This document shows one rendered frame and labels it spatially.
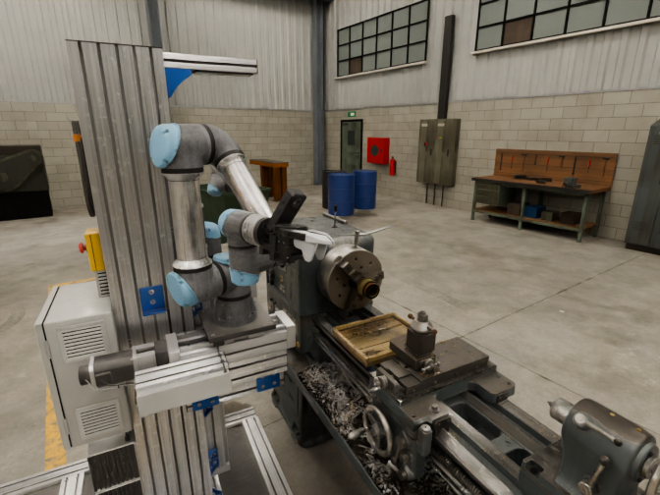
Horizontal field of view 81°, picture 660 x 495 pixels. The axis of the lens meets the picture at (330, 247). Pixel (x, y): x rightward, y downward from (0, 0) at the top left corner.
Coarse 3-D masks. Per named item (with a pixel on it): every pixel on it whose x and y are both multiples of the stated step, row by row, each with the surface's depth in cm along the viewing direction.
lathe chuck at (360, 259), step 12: (336, 252) 189; (348, 252) 185; (360, 252) 188; (324, 264) 190; (336, 264) 183; (360, 264) 190; (372, 264) 193; (324, 276) 187; (336, 276) 185; (324, 288) 188; (336, 288) 186; (348, 288) 190; (336, 300) 188
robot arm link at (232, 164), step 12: (216, 132) 112; (216, 144) 111; (228, 144) 113; (216, 156) 113; (228, 156) 112; (240, 156) 114; (216, 168) 115; (228, 168) 113; (240, 168) 113; (228, 180) 113; (240, 180) 111; (252, 180) 113; (240, 192) 111; (252, 192) 111; (240, 204) 113; (252, 204) 110; (264, 204) 111; (276, 264) 105
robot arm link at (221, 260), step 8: (216, 256) 126; (224, 256) 127; (216, 264) 124; (224, 264) 124; (224, 272) 123; (224, 280) 123; (224, 288) 123; (232, 288) 126; (240, 288) 128; (248, 288) 131; (224, 296) 128; (232, 296) 127; (240, 296) 128
